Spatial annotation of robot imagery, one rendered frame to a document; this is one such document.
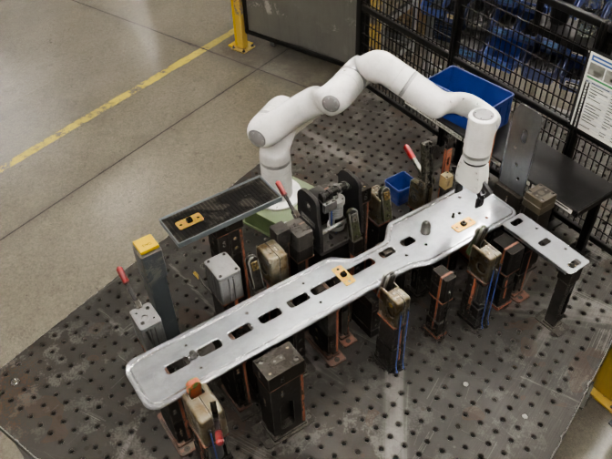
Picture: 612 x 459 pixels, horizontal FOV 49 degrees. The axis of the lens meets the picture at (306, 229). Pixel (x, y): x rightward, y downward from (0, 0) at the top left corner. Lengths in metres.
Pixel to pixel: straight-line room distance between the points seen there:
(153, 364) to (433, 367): 0.91
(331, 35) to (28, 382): 3.25
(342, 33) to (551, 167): 2.50
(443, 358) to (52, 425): 1.27
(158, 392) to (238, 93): 3.28
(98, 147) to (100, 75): 0.93
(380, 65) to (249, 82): 3.02
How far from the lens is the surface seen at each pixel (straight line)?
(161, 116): 4.76
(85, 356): 2.46
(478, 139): 2.06
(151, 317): 2.00
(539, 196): 2.41
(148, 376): 1.95
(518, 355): 2.38
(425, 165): 2.33
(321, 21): 4.84
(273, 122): 2.36
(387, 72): 2.05
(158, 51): 5.55
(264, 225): 2.66
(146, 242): 2.07
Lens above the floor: 2.55
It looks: 43 degrees down
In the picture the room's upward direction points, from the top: 2 degrees counter-clockwise
